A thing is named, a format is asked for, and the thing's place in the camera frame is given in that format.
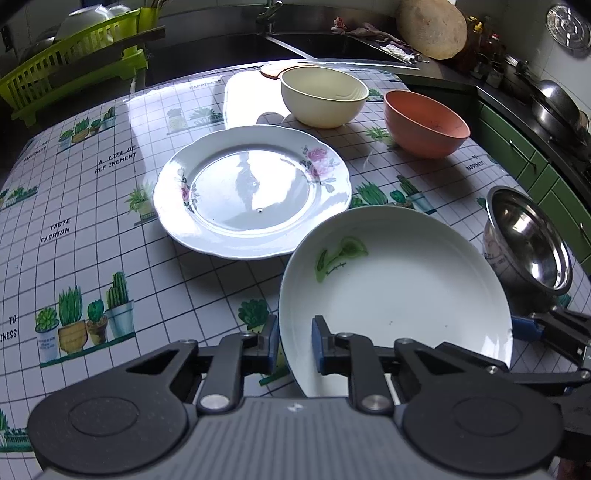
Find orange rimmed flat dish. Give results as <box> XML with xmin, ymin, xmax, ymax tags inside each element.
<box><xmin>260</xmin><ymin>64</ymin><xmax>319</xmax><ymax>80</ymax></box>

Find steel wok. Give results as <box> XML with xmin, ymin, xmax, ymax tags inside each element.
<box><xmin>531</xmin><ymin>79</ymin><xmax>590</xmax><ymax>140</ymax></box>

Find white plate with pink flowers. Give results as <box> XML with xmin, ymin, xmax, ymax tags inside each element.
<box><xmin>152</xmin><ymin>124</ymin><xmax>353</xmax><ymax>260</ymax></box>

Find crumpled pink rag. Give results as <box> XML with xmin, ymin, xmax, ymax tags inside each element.
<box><xmin>332</xmin><ymin>17</ymin><xmax>409</xmax><ymax>47</ymax></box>

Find dark long kitchen knife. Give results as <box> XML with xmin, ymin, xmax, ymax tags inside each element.
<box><xmin>48</xmin><ymin>25</ymin><xmax>167</xmax><ymax>89</ymax></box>

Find white plate with green print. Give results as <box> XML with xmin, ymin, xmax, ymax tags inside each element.
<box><xmin>278</xmin><ymin>206</ymin><xmax>514</xmax><ymax>398</ymax></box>

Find large white bowl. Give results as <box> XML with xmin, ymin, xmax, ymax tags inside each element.
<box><xmin>54</xmin><ymin>4</ymin><xmax>114</xmax><ymax>43</ymax></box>

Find cluster of condiment bottles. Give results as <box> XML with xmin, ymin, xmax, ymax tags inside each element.
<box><xmin>466</xmin><ymin>16</ymin><xmax>503</xmax><ymax>71</ymax></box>

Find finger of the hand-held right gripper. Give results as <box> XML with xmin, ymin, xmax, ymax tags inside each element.
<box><xmin>438</xmin><ymin>342</ymin><xmax>585</xmax><ymax>385</ymax></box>
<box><xmin>512</xmin><ymin>308</ymin><xmax>591</xmax><ymax>365</ymax></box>

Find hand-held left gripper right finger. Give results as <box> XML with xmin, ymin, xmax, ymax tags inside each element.
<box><xmin>311</xmin><ymin>315</ymin><xmax>481</xmax><ymax>415</ymax></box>

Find pink plastic bowl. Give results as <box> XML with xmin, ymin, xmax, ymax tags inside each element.
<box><xmin>383</xmin><ymin>90</ymin><xmax>471</xmax><ymax>160</ymax></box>

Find round wooden cutting board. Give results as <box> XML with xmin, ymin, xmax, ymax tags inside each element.
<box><xmin>397</xmin><ymin>0</ymin><xmax>468</xmax><ymax>61</ymax></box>

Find steel double sink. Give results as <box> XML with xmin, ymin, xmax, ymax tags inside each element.
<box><xmin>143</xmin><ymin>31</ymin><xmax>421</xmax><ymax>89</ymax></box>

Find white scrubbing brush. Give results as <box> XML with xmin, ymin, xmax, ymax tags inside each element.
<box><xmin>385</xmin><ymin>44</ymin><xmax>431</xmax><ymax>64</ymax></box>

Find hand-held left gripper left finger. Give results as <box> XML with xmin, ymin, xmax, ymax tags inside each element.
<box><xmin>126</xmin><ymin>315</ymin><xmax>280</xmax><ymax>415</ymax></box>

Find green plastic dish rack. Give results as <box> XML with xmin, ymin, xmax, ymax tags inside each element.
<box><xmin>0</xmin><ymin>8</ymin><xmax>160</xmax><ymax>127</ymax></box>

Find cream plastic bowl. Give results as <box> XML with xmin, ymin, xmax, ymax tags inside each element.
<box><xmin>281</xmin><ymin>66</ymin><xmax>369</xmax><ymax>129</ymax></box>

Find stainless steel bowl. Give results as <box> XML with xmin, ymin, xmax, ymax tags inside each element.
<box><xmin>482</xmin><ymin>186</ymin><xmax>574</xmax><ymax>296</ymax></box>

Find round steel wall lid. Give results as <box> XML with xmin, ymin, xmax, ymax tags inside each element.
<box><xmin>546</xmin><ymin>4</ymin><xmax>587</xmax><ymax>48</ymax></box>

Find plant printed grid tablecloth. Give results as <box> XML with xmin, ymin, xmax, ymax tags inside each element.
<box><xmin>0</xmin><ymin>60</ymin><xmax>591</xmax><ymax>480</ymax></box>

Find green kitchen cabinets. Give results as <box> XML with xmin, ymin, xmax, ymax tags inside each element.
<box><xmin>475</xmin><ymin>99</ymin><xmax>591</xmax><ymax>278</ymax></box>

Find steel sink faucet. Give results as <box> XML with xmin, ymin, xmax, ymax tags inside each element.
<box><xmin>256</xmin><ymin>0</ymin><xmax>284</xmax><ymax>34</ymax></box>

